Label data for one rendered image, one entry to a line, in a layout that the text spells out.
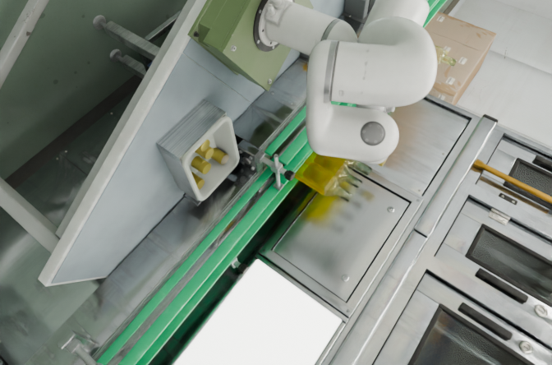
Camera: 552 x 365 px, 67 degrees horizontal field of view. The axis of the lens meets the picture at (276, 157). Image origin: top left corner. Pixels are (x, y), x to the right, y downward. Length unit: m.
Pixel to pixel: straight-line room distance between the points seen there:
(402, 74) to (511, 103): 5.66
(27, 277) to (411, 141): 1.40
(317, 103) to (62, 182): 1.28
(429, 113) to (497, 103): 4.41
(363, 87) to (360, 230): 0.87
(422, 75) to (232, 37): 0.46
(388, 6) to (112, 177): 0.68
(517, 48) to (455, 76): 2.00
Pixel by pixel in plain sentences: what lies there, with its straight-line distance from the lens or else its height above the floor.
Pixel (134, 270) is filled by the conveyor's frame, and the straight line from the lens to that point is 1.23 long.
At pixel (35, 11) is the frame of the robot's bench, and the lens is 1.42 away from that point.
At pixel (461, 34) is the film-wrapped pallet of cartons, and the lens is 5.71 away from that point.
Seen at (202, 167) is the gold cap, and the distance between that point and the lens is 1.15.
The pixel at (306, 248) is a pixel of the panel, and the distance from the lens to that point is 1.36.
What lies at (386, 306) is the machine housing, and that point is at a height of 1.39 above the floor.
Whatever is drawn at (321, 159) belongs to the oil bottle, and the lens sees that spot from 1.34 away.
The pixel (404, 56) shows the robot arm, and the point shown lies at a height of 1.24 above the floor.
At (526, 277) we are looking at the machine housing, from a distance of 1.55.
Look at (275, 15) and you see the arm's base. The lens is 0.96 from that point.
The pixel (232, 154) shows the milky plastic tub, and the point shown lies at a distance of 1.21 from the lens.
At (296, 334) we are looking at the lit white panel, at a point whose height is 1.22.
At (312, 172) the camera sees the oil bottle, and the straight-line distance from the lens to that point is 1.31.
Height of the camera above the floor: 1.37
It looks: 21 degrees down
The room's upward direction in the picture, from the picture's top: 121 degrees clockwise
